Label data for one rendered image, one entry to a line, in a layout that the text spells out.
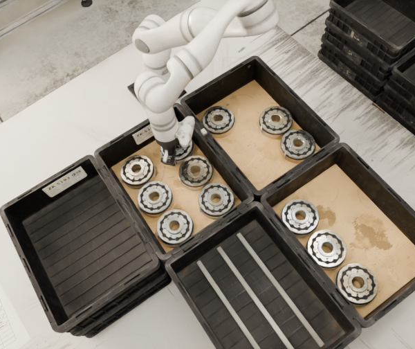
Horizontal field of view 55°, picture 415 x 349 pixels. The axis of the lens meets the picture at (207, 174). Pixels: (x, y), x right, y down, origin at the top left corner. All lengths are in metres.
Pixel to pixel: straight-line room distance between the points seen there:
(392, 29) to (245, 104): 1.00
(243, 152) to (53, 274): 0.65
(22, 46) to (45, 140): 1.54
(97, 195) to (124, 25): 1.82
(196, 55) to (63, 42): 2.06
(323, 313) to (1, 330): 0.93
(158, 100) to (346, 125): 0.77
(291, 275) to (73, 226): 0.64
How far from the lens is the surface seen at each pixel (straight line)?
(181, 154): 1.23
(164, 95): 0.94
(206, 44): 0.97
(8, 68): 2.98
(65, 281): 1.22
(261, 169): 1.22
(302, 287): 1.12
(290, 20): 2.82
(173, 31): 1.19
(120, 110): 1.57
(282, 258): 1.13
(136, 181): 1.22
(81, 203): 1.28
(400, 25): 2.17
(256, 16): 1.01
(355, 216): 1.20
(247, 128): 1.30
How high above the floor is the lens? 1.92
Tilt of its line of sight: 64 degrees down
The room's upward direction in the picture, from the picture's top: 11 degrees counter-clockwise
